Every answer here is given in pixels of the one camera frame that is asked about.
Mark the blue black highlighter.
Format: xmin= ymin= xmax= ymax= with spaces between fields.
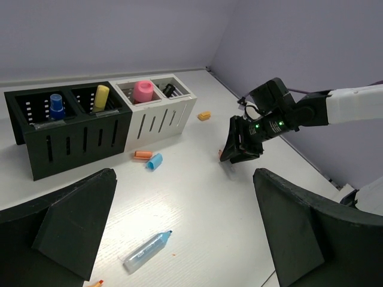
xmin=162 ymin=84 xmax=175 ymax=98

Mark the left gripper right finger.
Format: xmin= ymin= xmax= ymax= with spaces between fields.
xmin=253 ymin=168 xmax=382 ymax=286

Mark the orange pencil-shaped pen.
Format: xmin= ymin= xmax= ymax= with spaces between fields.
xmin=89 ymin=280 xmax=104 ymax=287

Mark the pink glue stick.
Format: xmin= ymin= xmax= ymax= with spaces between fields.
xmin=132 ymin=80 xmax=154 ymax=103

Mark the blue item in container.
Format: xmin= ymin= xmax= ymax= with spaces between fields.
xmin=49 ymin=93 xmax=65 ymax=120

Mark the black double container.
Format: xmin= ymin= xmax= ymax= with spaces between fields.
xmin=4 ymin=81 xmax=132 ymax=181

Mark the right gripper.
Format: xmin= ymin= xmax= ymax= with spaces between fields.
xmin=220 ymin=78 xmax=299 ymax=163

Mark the orange yellow eraser cap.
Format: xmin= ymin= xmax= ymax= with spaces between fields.
xmin=197 ymin=111 xmax=211 ymax=121

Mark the blue pencil-shaped pen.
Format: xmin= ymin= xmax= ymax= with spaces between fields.
xmin=123 ymin=230 xmax=172 ymax=274

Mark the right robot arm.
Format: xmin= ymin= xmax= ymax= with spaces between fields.
xmin=218 ymin=78 xmax=382 ymax=164

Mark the blue pen cap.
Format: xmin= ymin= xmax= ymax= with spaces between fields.
xmin=146 ymin=153 xmax=163 ymax=171

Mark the white double container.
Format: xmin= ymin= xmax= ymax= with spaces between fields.
xmin=110 ymin=74 xmax=197 ymax=151

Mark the yellow pencil-shaped pen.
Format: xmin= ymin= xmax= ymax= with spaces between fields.
xmin=92 ymin=85 xmax=110 ymax=112

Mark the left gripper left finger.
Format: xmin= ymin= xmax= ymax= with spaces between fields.
xmin=1 ymin=169 xmax=117 ymax=286

